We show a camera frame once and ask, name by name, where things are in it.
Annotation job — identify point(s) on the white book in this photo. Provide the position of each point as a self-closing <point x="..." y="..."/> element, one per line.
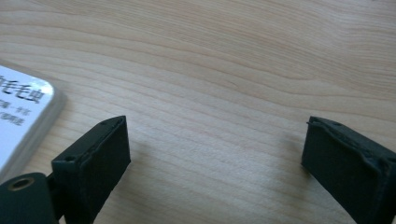
<point x="18" y="121"/>

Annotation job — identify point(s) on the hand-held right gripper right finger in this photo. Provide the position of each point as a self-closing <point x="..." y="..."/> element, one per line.
<point x="351" y="174"/>

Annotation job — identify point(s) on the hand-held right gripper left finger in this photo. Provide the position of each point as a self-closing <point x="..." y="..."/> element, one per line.
<point x="93" y="168"/>

